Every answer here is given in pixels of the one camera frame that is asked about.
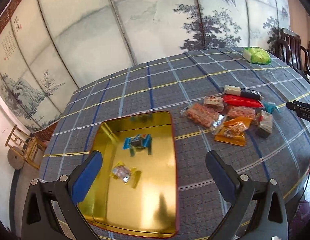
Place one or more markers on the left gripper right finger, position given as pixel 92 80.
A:
pixel 269 219

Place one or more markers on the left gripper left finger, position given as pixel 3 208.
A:
pixel 39 219

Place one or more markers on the teal candy wrapper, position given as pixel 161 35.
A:
pixel 138 143
pixel 270 107

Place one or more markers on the clear grey sesame snack pack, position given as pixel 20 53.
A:
pixel 264 124

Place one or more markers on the red snack pack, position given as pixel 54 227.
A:
pixel 238 101

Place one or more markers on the navy cream biscuit pack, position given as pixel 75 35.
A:
pixel 244 92

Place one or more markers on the orange snack packet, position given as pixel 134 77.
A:
pixel 233 131

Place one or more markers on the small red white cake pack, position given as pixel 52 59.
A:
pixel 214 102

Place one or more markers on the small yellow candy packet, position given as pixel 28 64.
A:
pixel 129 176

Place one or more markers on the red gold toffee tin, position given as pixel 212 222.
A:
pixel 151 209

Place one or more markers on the clear pack orange fried snacks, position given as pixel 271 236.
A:
pixel 205 117

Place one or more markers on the round stone millstone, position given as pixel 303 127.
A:
pixel 15 159

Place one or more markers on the dark wooden chair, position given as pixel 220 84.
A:
pixel 288 48

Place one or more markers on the small bamboo chair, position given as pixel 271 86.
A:
pixel 25 146

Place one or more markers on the green tissue pack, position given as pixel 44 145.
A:
pixel 256 55

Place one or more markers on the blue plaid tablecloth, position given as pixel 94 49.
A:
pixel 171 84

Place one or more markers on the painted folding screen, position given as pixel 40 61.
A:
pixel 51 48

